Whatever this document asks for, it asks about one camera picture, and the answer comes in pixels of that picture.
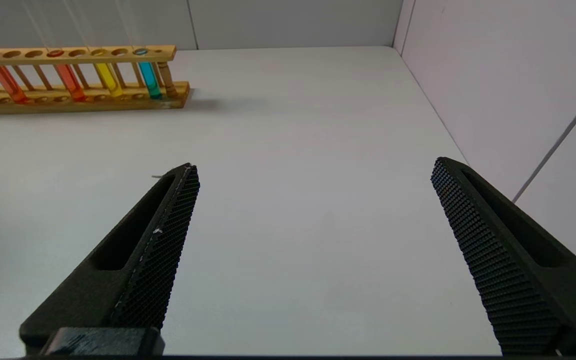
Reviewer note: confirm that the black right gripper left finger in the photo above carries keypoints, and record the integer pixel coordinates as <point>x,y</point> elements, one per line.
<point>118,280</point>

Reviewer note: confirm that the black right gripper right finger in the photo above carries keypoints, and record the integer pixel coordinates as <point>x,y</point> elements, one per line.
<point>518,270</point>

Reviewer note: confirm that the yellow pigment glass test tube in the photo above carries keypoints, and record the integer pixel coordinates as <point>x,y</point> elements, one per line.
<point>108,80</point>

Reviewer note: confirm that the blue pigment glass test tube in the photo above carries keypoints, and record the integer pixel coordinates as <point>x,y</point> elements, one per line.
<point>149,80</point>

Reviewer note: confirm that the wooden test tube rack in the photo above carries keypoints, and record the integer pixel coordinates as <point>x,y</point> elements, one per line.
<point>78,56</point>

